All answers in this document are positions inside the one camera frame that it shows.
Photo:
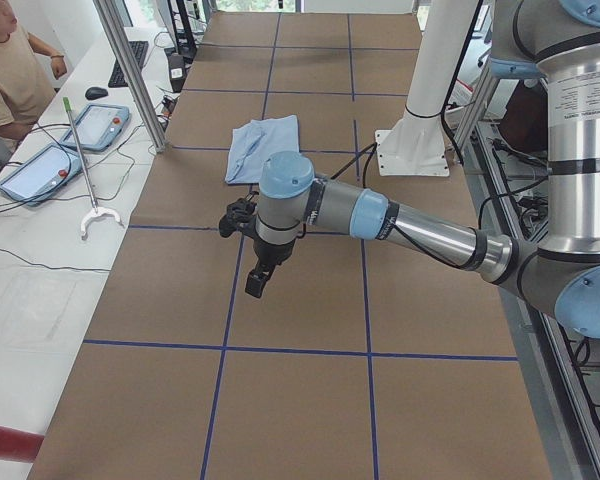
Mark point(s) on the far teach pendant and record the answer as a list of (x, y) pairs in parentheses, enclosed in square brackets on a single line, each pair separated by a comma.
[(99, 124)]

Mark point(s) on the aluminium frame post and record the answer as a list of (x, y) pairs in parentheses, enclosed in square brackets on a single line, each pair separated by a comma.
[(116, 35)]

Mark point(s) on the blue tape grid lines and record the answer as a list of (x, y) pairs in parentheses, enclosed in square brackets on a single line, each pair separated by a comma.
[(362, 360)]

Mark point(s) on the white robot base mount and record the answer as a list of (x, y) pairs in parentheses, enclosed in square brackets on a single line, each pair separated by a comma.
[(415, 145)]

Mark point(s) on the teach pendant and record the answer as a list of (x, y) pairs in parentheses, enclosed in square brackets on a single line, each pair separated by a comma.
[(42, 175), (99, 124)]

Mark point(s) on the red fire extinguisher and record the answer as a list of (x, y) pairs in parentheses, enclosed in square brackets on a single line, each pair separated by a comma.
[(19, 446)]

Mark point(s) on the reacher grabber tool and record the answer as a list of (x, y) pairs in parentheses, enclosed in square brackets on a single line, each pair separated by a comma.
[(96, 211)]

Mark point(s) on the near teach pendant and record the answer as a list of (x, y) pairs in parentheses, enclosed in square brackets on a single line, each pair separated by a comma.
[(42, 175)]

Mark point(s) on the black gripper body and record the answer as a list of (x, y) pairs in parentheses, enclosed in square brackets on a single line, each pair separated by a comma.
[(273, 251)]

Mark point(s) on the aluminium frame side rack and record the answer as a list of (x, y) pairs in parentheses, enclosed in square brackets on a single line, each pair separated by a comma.
[(548, 202)]

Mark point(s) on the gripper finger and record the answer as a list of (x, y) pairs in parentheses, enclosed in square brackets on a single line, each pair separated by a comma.
[(258, 278)]

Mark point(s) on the light blue t-shirt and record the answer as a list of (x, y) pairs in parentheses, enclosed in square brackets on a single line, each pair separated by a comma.
[(253, 143)]

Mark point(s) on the black computer mouse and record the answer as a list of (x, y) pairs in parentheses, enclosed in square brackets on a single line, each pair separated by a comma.
[(94, 93)]

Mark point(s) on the seated person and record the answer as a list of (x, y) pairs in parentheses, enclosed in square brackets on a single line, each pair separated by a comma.
[(25, 89)]

